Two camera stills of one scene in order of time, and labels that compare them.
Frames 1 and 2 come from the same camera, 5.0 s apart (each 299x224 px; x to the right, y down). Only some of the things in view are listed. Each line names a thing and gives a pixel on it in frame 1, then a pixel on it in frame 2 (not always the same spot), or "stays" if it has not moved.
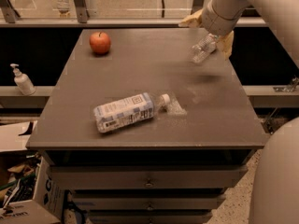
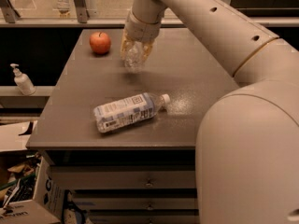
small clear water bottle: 201,50 → 134,60
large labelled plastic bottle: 128,112 stays
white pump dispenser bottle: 24,85 stays
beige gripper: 214,21 → 141,31
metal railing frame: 79,19 stays
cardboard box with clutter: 27,195 stays
